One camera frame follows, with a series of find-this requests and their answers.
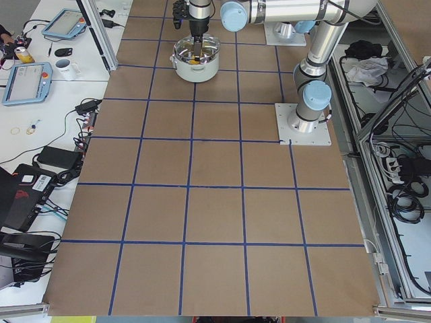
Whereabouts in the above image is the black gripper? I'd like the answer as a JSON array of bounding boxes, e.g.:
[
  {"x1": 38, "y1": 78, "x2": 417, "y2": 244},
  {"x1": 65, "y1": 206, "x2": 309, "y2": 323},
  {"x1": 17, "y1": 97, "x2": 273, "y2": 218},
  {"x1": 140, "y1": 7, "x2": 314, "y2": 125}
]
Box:
[{"x1": 189, "y1": 18, "x2": 209, "y2": 60}]

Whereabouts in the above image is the glass pot lid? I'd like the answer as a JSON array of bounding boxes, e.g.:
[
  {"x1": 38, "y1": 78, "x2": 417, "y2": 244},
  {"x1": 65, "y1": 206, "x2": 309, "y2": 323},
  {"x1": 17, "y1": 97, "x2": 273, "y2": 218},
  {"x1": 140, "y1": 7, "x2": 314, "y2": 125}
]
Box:
[{"x1": 173, "y1": 34, "x2": 221, "y2": 65}]

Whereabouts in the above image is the mint green electric pot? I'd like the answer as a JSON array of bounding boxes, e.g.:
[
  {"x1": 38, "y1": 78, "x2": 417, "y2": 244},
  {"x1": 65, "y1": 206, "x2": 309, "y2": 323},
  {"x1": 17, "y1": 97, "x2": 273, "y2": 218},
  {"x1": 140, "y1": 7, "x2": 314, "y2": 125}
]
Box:
[{"x1": 170, "y1": 51, "x2": 220, "y2": 83}]

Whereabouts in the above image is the far teach pendant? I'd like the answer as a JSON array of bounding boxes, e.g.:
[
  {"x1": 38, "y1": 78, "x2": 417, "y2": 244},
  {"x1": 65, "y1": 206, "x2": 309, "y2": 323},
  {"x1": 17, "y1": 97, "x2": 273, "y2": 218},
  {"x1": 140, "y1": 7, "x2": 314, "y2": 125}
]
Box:
[{"x1": 42, "y1": 9, "x2": 87, "y2": 40}]

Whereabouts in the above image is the teach pendant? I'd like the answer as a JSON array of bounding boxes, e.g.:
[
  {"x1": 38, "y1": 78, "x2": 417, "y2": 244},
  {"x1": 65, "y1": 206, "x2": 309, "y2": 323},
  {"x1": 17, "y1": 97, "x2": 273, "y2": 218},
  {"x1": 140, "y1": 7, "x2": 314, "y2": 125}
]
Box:
[
  {"x1": 42, "y1": 9, "x2": 87, "y2": 40},
  {"x1": 1, "y1": 62, "x2": 53, "y2": 106}
]

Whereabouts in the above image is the white mug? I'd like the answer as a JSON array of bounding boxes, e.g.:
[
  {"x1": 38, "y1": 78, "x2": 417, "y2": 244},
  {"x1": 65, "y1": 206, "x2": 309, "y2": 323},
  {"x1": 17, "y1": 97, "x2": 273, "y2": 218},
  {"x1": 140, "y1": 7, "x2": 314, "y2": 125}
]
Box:
[{"x1": 55, "y1": 59, "x2": 81, "y2": 81}]

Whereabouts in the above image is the black round case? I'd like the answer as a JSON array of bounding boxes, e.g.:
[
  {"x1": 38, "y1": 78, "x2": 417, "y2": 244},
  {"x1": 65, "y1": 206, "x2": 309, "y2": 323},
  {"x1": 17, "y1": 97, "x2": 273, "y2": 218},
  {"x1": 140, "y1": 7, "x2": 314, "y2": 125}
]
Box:
[{"x1": 55, "y1": 48, "x2": 73, "y2": 57}]

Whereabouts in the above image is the white cloth pile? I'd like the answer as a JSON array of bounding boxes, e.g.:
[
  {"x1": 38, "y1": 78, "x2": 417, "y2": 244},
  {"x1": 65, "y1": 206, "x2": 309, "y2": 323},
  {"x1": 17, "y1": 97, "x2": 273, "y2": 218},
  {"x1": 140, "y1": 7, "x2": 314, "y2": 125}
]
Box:
[{"x1": 346, "y1": 58, "x2": 389, "y2": 86}]

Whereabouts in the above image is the near teach pendant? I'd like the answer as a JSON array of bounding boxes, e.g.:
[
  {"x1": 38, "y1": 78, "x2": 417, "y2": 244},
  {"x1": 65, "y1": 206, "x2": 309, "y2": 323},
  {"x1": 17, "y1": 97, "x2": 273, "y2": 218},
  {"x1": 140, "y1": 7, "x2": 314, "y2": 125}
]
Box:
[{"x1": 1, "y1": 62, "x2": 53, "y2": 106}]

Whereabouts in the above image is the yellow drink can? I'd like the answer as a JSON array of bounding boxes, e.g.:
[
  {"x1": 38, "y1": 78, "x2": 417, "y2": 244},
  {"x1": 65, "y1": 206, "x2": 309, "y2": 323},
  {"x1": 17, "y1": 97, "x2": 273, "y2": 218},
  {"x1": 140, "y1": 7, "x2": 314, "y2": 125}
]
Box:
[{"x1": 14, "y1": 46, "x2": 35, "y2": 64}]

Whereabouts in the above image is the black power adapter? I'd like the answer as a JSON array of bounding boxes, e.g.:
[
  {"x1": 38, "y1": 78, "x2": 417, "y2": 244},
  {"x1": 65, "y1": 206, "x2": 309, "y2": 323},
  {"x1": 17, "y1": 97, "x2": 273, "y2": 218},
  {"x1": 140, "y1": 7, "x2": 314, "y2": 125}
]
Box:
[{"x1": 36, "y1": 146, "x2": 82, "y2": 170}]

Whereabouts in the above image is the black laptop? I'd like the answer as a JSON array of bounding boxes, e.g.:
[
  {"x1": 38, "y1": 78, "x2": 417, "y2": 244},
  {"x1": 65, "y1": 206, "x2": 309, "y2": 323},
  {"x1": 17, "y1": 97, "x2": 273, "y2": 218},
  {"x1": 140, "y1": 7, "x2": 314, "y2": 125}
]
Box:
[{"x1": 1, "y1": 164, "x2": 56, "y2": 232}]

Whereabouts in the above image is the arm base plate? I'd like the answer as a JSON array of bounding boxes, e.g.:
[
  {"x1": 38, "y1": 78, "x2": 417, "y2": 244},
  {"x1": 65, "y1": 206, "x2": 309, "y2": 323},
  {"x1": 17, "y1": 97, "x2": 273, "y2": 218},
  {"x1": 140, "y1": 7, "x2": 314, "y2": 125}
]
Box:
[
  {"x1": 264, "y1": 22, "x2": 306, "y2": 46},
  {"x1": 275, "y1": 103, "x2": 331, "y2": 146}
]

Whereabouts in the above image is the black cable coil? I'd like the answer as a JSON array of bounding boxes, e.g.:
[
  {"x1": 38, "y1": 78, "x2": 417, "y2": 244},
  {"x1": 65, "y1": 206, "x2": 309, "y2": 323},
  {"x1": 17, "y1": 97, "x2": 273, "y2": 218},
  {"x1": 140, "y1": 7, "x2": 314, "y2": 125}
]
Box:
[{"x1": 387, "y1": 183, "x2": 426, "y2": 223}]

